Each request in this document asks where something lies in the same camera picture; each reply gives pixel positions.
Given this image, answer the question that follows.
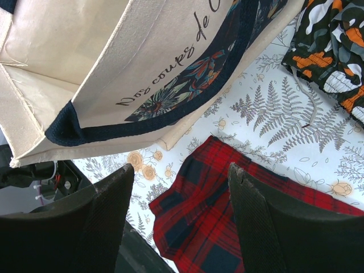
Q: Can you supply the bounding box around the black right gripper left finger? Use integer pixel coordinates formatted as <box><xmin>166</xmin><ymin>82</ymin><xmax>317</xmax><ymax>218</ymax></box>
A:
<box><xmin>1</xmin><ymin>164</ymin><xmax>134</xmax><ymax>272</ymax></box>

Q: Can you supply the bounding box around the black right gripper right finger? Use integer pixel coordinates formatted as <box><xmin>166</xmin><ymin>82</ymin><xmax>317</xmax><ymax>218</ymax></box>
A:
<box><xmin>228</xmin><ymin>163</ymin><xmax>363</xmax><ymax>272</ymax></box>

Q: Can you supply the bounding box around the red plaid skirt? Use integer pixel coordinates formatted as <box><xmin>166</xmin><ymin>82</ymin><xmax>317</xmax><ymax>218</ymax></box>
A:
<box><xmin>150</xmin><ymin>136</ymin><xmax>363</xmax><ymax>272</ymax></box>

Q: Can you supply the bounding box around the floral tablecloth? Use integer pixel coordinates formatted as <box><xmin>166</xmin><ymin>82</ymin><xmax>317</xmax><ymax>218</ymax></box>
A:
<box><xmin>71</xmin><ymin>11</ymin><xmax>364</xmax><ymax>273</ymax></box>

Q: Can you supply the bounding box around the beige canvas tote bag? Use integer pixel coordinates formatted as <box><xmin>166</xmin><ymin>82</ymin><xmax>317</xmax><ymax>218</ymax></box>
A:
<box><xmin>1</xmin><ymin>1</ymin><xmax>303</xmax><ymax>168</ymax></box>

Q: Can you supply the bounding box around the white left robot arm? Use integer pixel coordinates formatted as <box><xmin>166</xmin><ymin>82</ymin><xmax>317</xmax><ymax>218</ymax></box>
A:
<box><xmin>1</xmin><ymin>144</ymin><xmax>92</xmax><ymax>205</ymax></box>

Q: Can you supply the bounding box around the orange black patterned garment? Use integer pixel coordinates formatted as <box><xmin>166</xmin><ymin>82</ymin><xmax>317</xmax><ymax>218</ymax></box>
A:
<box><xmin>282</xmin><ymin>0</ymin><xmax>363</xmax><ymax>122</ymax></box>

